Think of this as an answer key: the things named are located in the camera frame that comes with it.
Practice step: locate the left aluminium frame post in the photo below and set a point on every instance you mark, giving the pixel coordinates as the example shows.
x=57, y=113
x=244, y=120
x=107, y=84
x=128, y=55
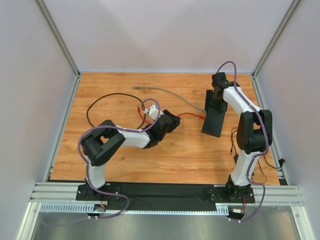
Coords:
x=57, y=35

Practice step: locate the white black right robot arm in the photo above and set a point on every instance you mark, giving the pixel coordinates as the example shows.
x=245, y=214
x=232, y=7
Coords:
x=254, y=136

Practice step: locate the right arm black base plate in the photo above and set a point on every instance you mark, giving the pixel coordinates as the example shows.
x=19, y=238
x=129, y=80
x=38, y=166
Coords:
x=231, y=194

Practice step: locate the right aluminium frame post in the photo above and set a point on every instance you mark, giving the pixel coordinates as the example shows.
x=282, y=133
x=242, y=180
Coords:
x=276, y=36

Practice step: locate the slotted grey cable duct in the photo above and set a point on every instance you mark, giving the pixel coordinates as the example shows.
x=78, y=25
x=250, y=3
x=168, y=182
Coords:
x=94, y=209

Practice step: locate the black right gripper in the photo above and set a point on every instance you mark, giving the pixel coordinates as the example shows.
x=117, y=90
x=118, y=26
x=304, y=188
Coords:
x=215, y=107

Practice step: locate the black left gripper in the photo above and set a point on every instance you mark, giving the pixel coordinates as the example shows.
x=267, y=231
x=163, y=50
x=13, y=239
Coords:
x=169, y=119

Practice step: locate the aluminium frame post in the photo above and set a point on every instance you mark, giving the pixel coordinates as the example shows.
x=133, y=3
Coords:
x=57, y=35
x=276, y=36

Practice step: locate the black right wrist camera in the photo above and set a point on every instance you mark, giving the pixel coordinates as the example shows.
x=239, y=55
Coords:
x=219, y=79

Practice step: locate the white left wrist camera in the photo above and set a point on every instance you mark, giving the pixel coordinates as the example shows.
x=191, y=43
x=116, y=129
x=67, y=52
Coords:
x=154, y=112

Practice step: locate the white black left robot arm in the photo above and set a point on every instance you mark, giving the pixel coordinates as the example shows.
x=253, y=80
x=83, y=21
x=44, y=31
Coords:
x=98, y=145

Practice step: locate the black network switch box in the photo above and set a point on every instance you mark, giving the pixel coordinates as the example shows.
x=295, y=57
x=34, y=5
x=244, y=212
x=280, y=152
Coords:
x=213, y=123

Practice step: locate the aluminium front frame rail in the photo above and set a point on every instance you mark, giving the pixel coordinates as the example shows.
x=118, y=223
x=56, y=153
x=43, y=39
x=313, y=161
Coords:
x=65, y=192

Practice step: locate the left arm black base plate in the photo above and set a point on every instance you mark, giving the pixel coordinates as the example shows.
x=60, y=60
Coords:
x=86, y=193

